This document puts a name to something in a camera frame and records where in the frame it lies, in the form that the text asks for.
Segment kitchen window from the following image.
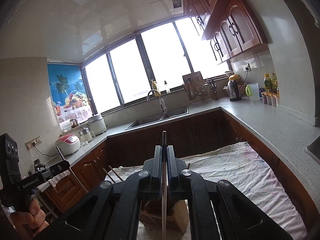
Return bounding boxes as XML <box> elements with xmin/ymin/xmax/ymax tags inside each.
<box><xmin>80</xmin><ymin>17</ymin><xmax>230</xmax><ymax>114</ymax></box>

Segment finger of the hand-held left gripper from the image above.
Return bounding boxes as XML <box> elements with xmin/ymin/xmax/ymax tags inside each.
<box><xmin>40</xmin><ymin>160</ymin><xmax>71</xmax><ymax>182</ymax></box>

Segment black power cable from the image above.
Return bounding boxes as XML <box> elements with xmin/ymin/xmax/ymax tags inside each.
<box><xmin>30</xmin><ymin>144</ymin><xmax>61</xmax><ymax>158</ymax></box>

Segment long wall socket strip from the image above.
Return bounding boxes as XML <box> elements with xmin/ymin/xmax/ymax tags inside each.
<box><xmin>25</xmin><ymin>136</ymin><xmax>42</xmax><ymax>151</ymax></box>

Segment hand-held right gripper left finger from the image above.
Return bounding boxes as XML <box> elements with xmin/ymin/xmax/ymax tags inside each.
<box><xmin>32</xmin><ymin>145</ymin><xmax>163</xmax><ymax>240</ymax></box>

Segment pink white rice cooker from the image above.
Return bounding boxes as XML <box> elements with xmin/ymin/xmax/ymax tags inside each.
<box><xmin>55</xmin><ymin>134</ymin><xmax>81</xmax><ymax>155</ymax></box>

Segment wooden base cabinets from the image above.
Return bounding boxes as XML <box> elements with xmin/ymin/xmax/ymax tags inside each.
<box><xmin>37</xmin><ymin>107</ymin><xmax>320</xmax><ymax>230</ymax></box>

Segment steel kitchen sink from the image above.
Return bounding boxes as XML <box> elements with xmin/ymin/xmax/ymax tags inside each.
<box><xmin>125</xmin><ymin>106</ymin><xmax>189</xmax><ymax>130</ymax></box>

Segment small black tripod stand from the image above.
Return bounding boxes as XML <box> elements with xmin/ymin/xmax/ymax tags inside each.
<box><xmin>34</xmin><ymin>159</ymin><xmax>47</xmax><ymax>174</ymax></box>

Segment silver metal chopstick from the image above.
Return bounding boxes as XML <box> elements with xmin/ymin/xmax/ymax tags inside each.
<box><xmin>56</xmin><ymin>146</ymin><xmax>89</xmax><ymax>194</ymax></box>

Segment floral white tablecloth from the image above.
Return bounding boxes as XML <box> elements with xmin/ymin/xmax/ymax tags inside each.
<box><xmin>104</xmin><ymin>141</ymin><xmax>308</xmax><ymax>240</ymax></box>

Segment small white kitchen appliance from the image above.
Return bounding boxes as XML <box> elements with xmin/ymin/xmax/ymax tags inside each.
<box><xmin>79</xmin><ymin>127</ymin><xmax>96</xmax><ymax>143</ymax></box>

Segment steel kitchen faucet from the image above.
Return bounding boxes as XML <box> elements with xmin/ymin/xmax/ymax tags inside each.
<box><xmin>147</xmin><ymin>89</ymin><xmax>169</xmax><ymax>115</ymax></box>

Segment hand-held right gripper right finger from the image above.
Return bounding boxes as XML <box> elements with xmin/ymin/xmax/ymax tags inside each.
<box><xmin>166</xmin><ymin>145</ymin><xmax>295</xmax><ymax>240</ymax></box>

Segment wooden upper cabinets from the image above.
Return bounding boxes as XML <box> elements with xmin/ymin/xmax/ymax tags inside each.
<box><xmin>182</xmin><ymin>0</ymin><xmax>268</xmax><ymax>65</ymax></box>

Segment row of spice jars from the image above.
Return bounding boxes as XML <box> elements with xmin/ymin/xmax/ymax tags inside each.
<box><xmin>261</xmin><ymin>92</ymin><xmax>279</xmax><ymax>107</ymax></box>

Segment beach fruit wall poster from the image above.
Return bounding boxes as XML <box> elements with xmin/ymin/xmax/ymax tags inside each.
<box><xmin>47</xmin><ymin>64</ymin><xmax>94</xmax><ymax>122</ymax></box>

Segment white pitcher with green handle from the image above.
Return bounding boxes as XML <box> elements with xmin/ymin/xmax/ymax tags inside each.
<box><xmin>245</xmin><ymin>83</ymin><xmax>260</xmax><ymax>102</ymax></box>

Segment person's left hand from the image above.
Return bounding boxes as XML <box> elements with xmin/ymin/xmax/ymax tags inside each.
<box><xmin>10</xmin><ymin>197</ymin><xmax>49</xmax><ymax>240</ymax></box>

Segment large white rice cooker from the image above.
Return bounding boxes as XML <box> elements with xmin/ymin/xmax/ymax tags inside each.
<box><xmin>87</xmin><ymin>114</ymin><xmax>107</xmax><ymax>135</ymax></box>

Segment knife and scissors block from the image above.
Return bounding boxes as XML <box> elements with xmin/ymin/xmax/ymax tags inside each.
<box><xmin>209</xmin><ymin>78</ymin><xmax>219</xmax><ymax>101</ymax></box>

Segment steel electric kettle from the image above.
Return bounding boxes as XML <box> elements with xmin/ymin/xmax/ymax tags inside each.
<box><xmin>227</xmin><ymin>79</ymin><xmax>243</xmax><ymax>102</ymax></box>

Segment floral counter cloth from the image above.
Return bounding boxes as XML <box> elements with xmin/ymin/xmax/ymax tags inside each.
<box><xmin>37</xmin><ymin>171</ymin><xmax>69</xmax><ymax>193</ymax></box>

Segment yellow dish soap bottle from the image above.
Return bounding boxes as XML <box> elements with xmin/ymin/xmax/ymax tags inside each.
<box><xmin>151</xmin><ymin>79</ymin><xmax>161</xmax><ymax>98</ymax></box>

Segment dish rack with cutting board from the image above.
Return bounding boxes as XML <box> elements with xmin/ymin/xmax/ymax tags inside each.
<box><xmin>182</xmin><ymin>71</ymin><xmax>213</xmax><ymax>106</ymax></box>

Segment wooden utensil holder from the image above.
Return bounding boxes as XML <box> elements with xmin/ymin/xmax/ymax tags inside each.
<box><xmin>139</xmin><ymin>199</ymin><xmax>189</xmax><ymax>234</ymax></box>

